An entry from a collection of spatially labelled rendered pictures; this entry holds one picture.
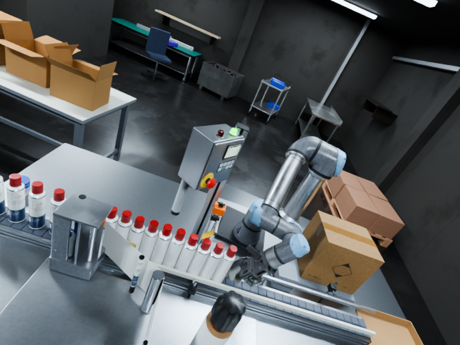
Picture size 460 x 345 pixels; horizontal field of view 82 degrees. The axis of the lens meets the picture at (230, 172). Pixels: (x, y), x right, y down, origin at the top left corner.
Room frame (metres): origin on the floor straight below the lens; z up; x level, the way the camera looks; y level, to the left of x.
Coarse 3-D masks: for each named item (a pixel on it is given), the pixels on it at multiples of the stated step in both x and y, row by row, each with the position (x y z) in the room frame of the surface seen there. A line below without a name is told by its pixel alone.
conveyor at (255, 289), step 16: (0, 224) 0.60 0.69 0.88; (16, 224) 0.62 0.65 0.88; (48, 224) 0.68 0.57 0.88; (208, 288) 0.71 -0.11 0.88; (240, 288) 0.77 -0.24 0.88; (256, 288) 0.81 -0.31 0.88; (288, 304) 0.80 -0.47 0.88; (304, 304) 0.84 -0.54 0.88; (320, 320) 0.79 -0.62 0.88; (352, 320) 0.86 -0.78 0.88; (368, 336) 0.82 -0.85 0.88
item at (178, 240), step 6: (180, 228) 0.74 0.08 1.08; (180, 234) 0.71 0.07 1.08; (174, 240) 0.71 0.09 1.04; (180, 240) 0.71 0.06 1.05; (168, 246) 0.72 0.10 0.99; (174, 246) 0.70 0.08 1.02; (180, 246) 0.71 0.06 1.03; (168, 252) 0.71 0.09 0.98; (174, 252) 0.70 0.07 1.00; (180, 252) 0.72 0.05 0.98; (168, 258) 0.70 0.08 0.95; (174, 258) 0.71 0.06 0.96; (162, 264) 0.71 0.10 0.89; (168, 264) 0.70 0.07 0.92; (174, 264) 0.71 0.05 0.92
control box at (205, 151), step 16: (208, 128) 0.79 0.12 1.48; (224, 128) 0.85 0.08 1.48; (192, 144) 0.75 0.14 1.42; (208, 144) 0.72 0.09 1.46; (224, 144) 0.75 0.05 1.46; (192, 160) 0.74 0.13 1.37; (208, 160) 0.72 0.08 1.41; (224, 160) 0.79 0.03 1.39; (192, 176) 0.73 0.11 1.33; (208, 176) 0.74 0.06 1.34; (224, 176) 0.83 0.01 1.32
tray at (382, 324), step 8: (360, 312) 0.98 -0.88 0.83; (376, 312) 1.00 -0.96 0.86; (368, 320) 0.95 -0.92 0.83; (376, 320) 0.97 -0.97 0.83; (384, 320) 0.99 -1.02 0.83; (392, 320) 1.01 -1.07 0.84; (400, 320) 1.02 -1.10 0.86; (408, 320) 1.03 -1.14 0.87; (368, 328) 0.91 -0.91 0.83; (376, 328) 0.93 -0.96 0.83; (384, 328) 0.95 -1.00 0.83; (392, 328) 0.97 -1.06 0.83; (400, 328) 0.99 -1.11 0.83; (408, 328) 1.01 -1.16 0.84; (376, 336) 0.88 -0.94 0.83; (384, 336) 0.90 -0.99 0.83; (392, 336) 0.92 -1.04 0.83; (400, 336) 0.94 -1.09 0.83; (408, 336) 0.96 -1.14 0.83; (416, 336) 0.96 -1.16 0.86; (368, 344) 0.82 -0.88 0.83; (376, 344) 0.84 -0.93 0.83; (384, 344) 0.85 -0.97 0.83; (392, 344) 0.87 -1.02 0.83; (400, 344) 0.89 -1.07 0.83; (408, 344) 0.91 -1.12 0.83; (416, 344) 0.93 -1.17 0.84
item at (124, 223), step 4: (124, 212) 0.69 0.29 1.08; (128, 212) 0.70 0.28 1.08; (124, 216) 0.68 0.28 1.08; (128, 216) 0.69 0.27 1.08; (120, 220) 0.69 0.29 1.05; (124, 220) 0.68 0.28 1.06; (128, 220) 0.69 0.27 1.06; (120, 224) 0.68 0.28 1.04; (124, 224) 0.68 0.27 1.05; (128, 224) 0.69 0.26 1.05; (116, 228) 0.68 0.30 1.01; (120, 228) 0.67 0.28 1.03; (124, 228) 0.68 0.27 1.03; (128, 228) 0.69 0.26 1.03; (120, 232) 0.67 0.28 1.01; (124, 232) 0.68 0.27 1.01; (128, 232) 0.69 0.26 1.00; (124, 236) 0.68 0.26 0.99
